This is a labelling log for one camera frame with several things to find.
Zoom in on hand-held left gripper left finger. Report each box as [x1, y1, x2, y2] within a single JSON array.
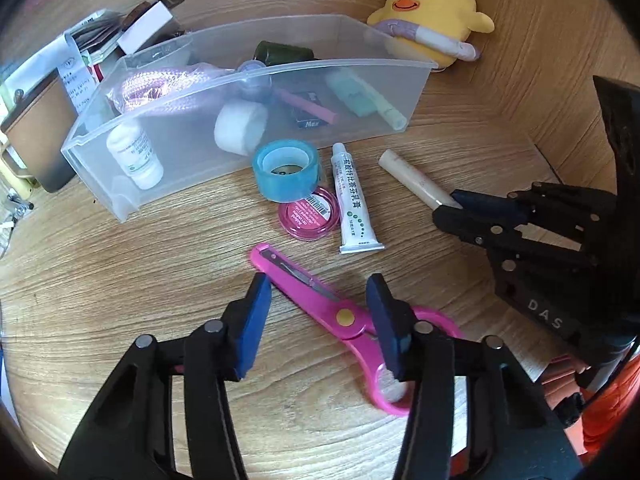
[[59, 272, 273, 480]]

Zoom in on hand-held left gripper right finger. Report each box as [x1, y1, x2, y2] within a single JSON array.
[[365, 274, 583, 480]]

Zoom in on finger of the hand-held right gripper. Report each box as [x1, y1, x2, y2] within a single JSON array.
[[432, 207, 600, 267], [452, 182, 615, 227]]

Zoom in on pink scissors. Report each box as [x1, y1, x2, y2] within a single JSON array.
[[249, 243, 463, 417]]

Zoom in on cream coloured stick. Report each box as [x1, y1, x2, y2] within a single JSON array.
[[378, 150, 463, 210]]

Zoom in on pale yellow tube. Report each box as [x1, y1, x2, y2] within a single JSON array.
[[362, 80, 408, 133]]

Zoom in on clear plastic storage box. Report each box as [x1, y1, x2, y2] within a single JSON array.
[[61, 14, 439, 223]]

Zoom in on green sachet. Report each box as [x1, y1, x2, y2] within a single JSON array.
[[325, 71, 381, 118]]

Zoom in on small black box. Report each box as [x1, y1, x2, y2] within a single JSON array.
[[290, 91, 326, 131]]

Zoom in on white tape roll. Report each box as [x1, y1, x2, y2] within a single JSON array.
[[214, 99, 268, 157]]

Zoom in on pink pen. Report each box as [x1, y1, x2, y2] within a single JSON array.
[[272, 87, 341, 126]]

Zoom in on small white medicine bottle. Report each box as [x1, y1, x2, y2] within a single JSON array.
[[106, 120, 165, 190]]

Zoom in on small clear bottle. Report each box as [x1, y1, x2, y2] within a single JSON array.
[[237, 59, 273, 106]]

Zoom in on pink rope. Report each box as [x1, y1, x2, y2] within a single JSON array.
[[107, 61, 236, 116]]

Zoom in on dark green jar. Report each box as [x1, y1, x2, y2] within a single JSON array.
[[252, 40, 315, 67]]

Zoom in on orange cloth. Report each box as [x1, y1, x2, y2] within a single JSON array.
[[542, 340, 640, 456]]

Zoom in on white ointment tube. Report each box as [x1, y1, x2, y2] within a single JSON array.
[[331, 142, 386, 255]]

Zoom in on pink round tin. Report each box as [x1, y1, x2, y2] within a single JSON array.
[[278, 186, 337, 242]]

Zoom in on blue tape roll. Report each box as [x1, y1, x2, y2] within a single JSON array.
[[252, 141, 320, 203]]

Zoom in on yellow chick plush toy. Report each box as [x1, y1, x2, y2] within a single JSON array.
[[366, 0, 495, 70]]

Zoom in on brown lidded mug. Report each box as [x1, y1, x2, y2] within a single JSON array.
[[0, 71, 77, 193]]

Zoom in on stack of papers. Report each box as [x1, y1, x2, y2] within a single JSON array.
[[0, 9, 126, 126]]

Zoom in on white cardboard box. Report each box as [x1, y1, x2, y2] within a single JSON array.
[[117, 2, 173, 56]]

